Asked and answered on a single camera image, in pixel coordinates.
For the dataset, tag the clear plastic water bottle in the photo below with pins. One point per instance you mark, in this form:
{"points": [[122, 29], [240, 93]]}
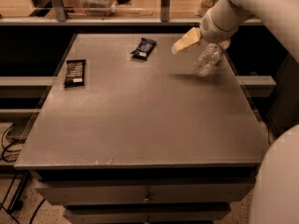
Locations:
{"points": [[207, 59]]}

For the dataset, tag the grey drawer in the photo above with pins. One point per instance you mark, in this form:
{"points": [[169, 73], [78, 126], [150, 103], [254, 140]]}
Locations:
{"points": [[147, 214], [144, 191]]}

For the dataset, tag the clear plastic storage box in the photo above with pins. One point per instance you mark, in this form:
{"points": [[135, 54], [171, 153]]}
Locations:
{"points": [[100, 8]]}

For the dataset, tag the grey lower drawer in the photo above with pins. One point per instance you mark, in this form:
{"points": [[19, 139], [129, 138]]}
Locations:
{"points": [[147, 214]]}

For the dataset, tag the grey upper drawer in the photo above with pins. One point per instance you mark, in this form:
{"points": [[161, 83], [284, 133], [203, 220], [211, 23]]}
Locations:
{"points": [[144, 191]]}

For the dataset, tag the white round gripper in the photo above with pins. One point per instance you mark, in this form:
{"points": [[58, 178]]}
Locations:
{"points": [[215, 31]]}

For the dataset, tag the dark blue snack packet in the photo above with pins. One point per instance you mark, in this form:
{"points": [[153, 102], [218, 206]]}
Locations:
{"points": [[144, 48]]}

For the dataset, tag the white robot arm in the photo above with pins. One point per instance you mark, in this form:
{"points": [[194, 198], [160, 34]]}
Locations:
{"points": [[275, 198]]}

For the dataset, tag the grey metal shelf frame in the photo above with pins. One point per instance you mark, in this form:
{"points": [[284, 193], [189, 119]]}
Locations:
{"points": [[71, 12]]}

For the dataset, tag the black rxbar chocolate wrapper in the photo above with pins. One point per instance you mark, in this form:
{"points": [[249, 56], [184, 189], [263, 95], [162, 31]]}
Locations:
{"points": [[75, 70]]}

